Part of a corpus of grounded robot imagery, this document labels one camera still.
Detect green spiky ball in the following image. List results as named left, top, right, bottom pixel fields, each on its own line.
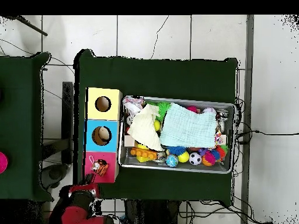
left=157, top=101, right=173, bottom=121

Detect dark green table cloth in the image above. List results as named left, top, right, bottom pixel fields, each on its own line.
left=73, top=48, right=239, bottom=204

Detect grey stand base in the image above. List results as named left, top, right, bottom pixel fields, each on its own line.
left=41, top=139, right=71, bottom=188

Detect orange toy building blocks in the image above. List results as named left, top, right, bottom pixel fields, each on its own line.
left=130, top=146, right=158, bottom=162

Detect black rod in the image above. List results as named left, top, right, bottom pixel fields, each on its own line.
left=0, top=15, right=48, bottom=37

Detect shallow clear mesh bin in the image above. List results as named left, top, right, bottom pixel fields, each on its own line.
left=119, top=95, right=236, bottom=174

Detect wooden box with three holes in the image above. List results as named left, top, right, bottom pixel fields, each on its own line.
left=83, top=86, right=123, bottom=184

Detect black cable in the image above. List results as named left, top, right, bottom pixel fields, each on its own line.
left=235, top=129, right=299, bottom=142

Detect pink round object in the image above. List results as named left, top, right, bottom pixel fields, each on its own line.
left=0, top=151, right=9, bottom=174

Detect green covered side table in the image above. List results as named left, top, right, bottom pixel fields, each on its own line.
left=0, top=52, right=51, bottom=202

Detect orange tiger plush toy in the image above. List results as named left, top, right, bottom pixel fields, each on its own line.
left=89, top=159, right=110, bottom=177

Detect black and white soccer ball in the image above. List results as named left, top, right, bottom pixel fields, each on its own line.
left=189, top=152, right=203, bottom=166

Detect blue globe ball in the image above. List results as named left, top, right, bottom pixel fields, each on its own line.
left=165, top=154, right=179, bottom=168

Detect white baseball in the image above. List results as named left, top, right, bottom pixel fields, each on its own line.
left=202, top=107, right=217, bottom=116

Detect black upright panel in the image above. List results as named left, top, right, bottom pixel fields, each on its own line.
left=60, top=81, right=75, bottom=165

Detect pink spiky ball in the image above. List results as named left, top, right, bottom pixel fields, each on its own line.
left=204, top=151, right=217, bottom=165

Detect mint green muslin cloth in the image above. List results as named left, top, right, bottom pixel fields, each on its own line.
left=159, top=102, right=218, bottom=149

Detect cream yellow muslin cloth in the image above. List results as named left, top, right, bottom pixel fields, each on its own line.
left=128, top=103, right=164, bottom=152

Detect colourful printed packet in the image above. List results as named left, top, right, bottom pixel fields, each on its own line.
left=122, top=96, right=145, bottom=117

